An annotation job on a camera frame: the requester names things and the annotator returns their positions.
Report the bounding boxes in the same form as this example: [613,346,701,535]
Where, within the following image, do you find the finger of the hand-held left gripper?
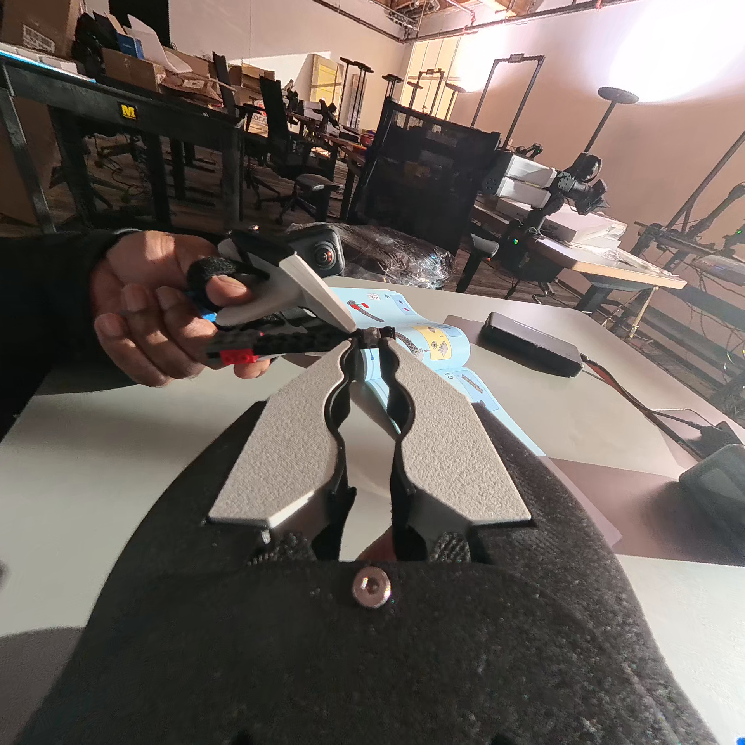
[255,335,351,362]
[278,252,358,334]

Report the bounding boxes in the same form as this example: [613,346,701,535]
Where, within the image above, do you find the light blue instruction booklet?
[327,285,549,459]

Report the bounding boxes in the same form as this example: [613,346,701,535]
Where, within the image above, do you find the black power adapter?
[477,310,586,379]

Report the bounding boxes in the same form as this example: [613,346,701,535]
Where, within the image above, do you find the black metal rack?
[348,98,502,255]

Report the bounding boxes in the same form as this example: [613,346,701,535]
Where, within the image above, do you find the long black brick beam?
[203,325,366,369]

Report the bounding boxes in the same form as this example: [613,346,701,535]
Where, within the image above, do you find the person's left hand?
[89,230,273,389]

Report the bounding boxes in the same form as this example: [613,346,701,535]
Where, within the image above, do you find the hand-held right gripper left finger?
[206,340,358,561]

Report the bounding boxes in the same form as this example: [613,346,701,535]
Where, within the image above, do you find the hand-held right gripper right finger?
[377,339,533,562]

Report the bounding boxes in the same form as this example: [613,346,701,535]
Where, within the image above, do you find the dark box-shaped device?
[677,441,745,543]

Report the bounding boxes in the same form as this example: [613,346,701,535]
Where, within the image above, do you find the black floor lamp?
[584,85,640,156]

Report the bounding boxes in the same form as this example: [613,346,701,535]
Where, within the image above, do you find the wooden side table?
[470,197,689,316]

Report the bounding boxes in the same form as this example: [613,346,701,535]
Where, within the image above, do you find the person's left forearm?
[0,229,143,434]

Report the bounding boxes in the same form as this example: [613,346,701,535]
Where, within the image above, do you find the brown cardboard box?
[0,0,83,57]

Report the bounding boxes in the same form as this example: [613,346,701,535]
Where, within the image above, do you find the braided power cable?
[578,351,745,462]

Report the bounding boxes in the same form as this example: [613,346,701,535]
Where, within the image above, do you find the grey desk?
[0,275,745,745]

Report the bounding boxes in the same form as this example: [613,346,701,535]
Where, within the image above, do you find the black office chair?
[258,74,342,226]

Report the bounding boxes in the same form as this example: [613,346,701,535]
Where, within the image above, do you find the clear plastic wrapped bundle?
[290,222,457,290]

